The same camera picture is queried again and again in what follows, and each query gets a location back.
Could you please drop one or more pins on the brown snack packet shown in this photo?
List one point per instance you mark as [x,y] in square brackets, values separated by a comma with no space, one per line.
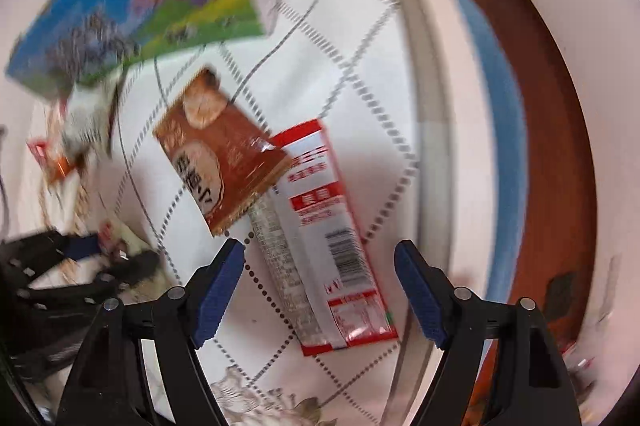
[220,151]

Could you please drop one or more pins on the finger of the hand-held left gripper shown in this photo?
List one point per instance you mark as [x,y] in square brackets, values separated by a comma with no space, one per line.
[80,247]
[132,267]

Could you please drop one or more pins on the clear red label snack packet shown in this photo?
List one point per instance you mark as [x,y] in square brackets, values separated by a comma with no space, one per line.
[37,150]

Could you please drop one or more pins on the grey white snack packet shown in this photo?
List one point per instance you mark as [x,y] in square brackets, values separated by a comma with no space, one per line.
[90,121]

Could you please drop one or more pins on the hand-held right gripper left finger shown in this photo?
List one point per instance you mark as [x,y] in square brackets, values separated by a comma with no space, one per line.
[220,286]

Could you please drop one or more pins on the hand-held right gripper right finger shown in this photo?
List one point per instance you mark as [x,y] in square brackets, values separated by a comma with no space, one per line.
[420,291]

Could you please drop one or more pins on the orange squirrel snack packet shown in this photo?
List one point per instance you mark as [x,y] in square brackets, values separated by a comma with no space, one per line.
[57,164]

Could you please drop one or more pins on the red white long snack packet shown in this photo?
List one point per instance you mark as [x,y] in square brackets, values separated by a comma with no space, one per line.
[320,226]

